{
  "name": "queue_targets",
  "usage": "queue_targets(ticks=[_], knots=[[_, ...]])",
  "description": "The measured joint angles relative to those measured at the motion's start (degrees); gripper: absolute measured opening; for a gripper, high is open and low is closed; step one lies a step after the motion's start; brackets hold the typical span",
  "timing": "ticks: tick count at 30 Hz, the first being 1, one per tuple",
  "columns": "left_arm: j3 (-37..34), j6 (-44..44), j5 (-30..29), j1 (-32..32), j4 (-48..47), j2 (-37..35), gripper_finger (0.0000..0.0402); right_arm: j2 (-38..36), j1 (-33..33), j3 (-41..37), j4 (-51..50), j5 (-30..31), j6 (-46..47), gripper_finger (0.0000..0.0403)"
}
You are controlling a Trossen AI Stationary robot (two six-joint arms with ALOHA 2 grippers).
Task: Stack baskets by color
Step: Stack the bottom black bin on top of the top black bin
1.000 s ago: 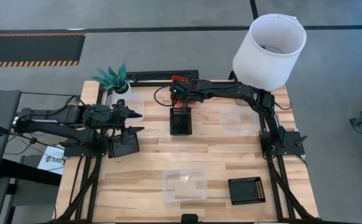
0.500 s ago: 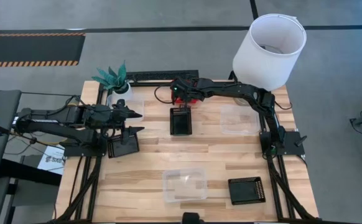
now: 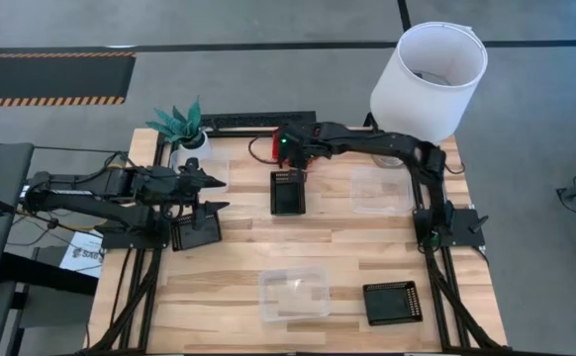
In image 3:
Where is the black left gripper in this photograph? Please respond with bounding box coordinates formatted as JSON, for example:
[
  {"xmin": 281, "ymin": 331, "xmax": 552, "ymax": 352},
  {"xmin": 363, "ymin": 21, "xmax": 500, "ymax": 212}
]
[{"xmin": 154, "ymin": 157, "xmax": 232, "ymax": 231}]

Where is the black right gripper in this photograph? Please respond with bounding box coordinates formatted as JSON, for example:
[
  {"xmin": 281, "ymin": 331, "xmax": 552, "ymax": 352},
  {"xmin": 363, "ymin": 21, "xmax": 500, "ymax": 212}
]
[{"xmin": 273, "ymin": 122, "xmax": 327, "ymax": 182}]

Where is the black plastic basket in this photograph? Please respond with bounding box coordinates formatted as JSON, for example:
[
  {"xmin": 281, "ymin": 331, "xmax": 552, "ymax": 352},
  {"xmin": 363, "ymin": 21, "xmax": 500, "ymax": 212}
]
[
  {"xmin": 269, "ymin": 168, "xmax": 308, "ymax": 217},
  {"xmin": 169, "ymin": 209, "xmax": 223, "ymax": 253},
  {"xmin": 361, "ymin": 280, "xmax": 425, "ymax": 327}
]

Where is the red plastic basket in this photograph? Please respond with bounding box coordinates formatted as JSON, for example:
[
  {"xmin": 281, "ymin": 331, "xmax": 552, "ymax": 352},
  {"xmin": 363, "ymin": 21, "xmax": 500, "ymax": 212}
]
[{"xmin": 270, "ymin": 129, "xmax": 315, "ymax": 165}]

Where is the clear plastic container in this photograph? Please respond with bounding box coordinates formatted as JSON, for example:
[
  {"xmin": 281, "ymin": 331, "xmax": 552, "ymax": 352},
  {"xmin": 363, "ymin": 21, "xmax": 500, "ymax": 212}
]
[
  {"xmin": 258, "ymin": 267, "xmax": 333, "ymax": 323},
  {"xmin": 170, "ymin": 147, "xmax": 232, "ymax": 195},
  {"xmin": 350, "ymin": 165, "xmax": 415, "ymax": 217}
]

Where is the white plant pot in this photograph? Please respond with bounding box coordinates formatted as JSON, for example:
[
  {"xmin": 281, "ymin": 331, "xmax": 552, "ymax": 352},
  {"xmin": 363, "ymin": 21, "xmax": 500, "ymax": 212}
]
[{"xmin": 174, "ymin": 131, "xmax": 213, "ymax": 167}]

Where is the black perforated strip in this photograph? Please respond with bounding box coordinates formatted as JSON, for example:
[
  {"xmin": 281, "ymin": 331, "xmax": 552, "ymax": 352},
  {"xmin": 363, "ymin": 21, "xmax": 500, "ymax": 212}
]
[{"xmin": 200, "ymin": 110, "xmax": 318, "ymax": 131}]

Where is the green artificial plant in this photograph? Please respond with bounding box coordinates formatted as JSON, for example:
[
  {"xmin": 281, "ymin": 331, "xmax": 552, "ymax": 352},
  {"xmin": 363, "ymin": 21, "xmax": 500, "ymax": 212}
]
[{"xmin": 144, "ymin": 95, "xmax": 206, "ymax": 145}]

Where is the white printed paper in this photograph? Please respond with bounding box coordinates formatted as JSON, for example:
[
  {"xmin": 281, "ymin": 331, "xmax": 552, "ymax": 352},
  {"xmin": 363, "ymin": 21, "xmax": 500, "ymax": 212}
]
[{"xmin": 58, "ymin": 230, "xmax": 106, "ymax": 279}]

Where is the white shade table lamp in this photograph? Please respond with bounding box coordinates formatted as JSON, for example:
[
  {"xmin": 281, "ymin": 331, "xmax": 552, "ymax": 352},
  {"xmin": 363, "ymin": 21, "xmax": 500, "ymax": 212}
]
[{"xmin": 368, "ymin": 20, "xmax": 489, "ymax": 169}]

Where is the black hazard-striped floor mat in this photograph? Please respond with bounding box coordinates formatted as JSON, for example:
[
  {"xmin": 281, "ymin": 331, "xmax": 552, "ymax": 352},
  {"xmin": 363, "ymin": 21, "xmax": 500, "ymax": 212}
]
[{"xmin": 0, "ymin": 50, "xmax": 138, "ymax": 108}]

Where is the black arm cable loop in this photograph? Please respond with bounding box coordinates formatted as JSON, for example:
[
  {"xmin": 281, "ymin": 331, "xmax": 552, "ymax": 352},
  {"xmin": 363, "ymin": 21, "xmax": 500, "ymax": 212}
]
[{"xmin": 246, "ymin": 134, "xmax": 275, "ymax": 165}]

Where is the black aluminium table frame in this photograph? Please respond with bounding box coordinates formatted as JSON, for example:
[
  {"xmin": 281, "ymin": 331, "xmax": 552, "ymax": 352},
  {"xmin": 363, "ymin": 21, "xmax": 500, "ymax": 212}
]
[{"xmin": 87, "ymin": 126, "xmax": 508, "ymax": 356}]

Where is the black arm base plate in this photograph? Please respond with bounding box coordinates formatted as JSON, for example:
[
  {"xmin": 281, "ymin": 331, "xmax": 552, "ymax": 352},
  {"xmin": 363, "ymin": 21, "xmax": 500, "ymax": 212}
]
[
  {"xmin": 413, "ymin": 207, "xmax": 487, "ymax": 249},
  {"xmin": 100, "ymin": 227, "xmax": 171, "ymax": 250}
]

